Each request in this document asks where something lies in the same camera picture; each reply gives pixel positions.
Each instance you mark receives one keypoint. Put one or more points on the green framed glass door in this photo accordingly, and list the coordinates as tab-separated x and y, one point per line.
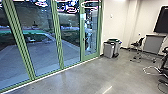
100	30

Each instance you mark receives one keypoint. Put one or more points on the grey trash bin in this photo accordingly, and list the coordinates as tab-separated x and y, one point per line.
108	50

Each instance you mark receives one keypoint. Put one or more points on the trash bin with dark lid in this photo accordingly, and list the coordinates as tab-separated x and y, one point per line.
116	46

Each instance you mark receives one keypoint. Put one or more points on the black office chair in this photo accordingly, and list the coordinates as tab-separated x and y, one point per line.
138	45

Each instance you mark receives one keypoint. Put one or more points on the black wheeled cart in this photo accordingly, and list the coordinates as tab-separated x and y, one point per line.
164	66

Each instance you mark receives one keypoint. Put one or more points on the green framed glass wall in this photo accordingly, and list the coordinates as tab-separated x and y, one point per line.
23	43

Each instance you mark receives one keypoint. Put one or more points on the black wall television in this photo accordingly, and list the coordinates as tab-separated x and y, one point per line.
162	20

